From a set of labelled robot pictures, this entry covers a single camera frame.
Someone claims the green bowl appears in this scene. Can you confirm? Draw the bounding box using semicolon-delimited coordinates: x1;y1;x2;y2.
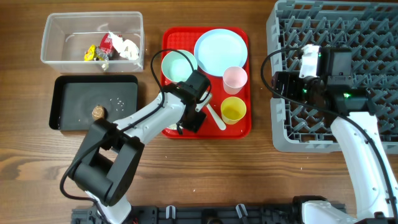
161;51;192;83

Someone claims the light blue plate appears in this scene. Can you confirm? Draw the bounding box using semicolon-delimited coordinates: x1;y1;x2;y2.
194;29;248;77

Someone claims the brown food scrap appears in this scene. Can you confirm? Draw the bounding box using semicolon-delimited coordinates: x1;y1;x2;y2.
91;105;106;121

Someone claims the white napkin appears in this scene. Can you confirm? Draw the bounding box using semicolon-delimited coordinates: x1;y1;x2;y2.
108;32;139;60

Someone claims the red silver snack wrapper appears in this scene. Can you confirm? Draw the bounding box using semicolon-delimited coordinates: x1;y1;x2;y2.
99;34;116;58

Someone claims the yellow snack wrapper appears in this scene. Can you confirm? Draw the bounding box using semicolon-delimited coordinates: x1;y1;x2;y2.
84;45;96;61

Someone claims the light blue bowl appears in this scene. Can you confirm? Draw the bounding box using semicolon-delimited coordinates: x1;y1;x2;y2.
167;123;177;131

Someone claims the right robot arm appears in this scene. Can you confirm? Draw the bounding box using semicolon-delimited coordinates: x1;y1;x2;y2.
265;44;397;223

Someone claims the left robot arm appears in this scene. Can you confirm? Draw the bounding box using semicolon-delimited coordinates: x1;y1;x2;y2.
60;70;211;223

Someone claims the grey dishwasher rack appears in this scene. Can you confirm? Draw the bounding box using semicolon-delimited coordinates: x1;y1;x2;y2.
266;1;397;154

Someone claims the white plastic spoon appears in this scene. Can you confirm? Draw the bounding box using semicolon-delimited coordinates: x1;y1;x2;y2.
206;104;226;131

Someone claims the yellow cup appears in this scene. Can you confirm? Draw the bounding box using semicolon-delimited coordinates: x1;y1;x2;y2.
221;96;247;125

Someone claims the pink cup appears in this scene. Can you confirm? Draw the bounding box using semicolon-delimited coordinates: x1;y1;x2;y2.
223;67;248;95

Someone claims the red serving tray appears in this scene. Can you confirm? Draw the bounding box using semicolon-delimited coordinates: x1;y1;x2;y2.
162;27;252;139

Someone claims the black plastic tray bin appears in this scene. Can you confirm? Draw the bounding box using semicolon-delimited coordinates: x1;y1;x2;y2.
49;75;138;131

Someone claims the clear plastic bin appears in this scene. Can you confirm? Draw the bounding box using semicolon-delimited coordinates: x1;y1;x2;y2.
40;11;145;74

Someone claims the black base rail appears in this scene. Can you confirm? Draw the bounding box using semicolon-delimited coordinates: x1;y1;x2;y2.
70;203;348;224

